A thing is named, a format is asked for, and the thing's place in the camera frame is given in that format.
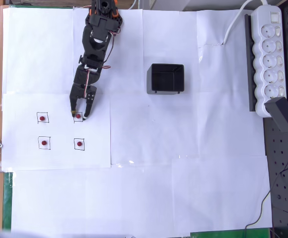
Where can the black power adapter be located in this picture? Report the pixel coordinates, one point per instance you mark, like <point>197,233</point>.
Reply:
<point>281,112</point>

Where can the paper sheet with drawn squares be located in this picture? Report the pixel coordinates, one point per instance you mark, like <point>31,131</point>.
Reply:
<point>59,158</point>

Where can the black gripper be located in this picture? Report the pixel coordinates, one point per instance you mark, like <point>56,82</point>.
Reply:
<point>76,93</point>

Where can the black plastic box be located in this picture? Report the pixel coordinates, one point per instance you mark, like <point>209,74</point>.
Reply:
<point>164,81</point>

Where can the white power strip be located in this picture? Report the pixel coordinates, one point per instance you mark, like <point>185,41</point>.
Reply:
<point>268,62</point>

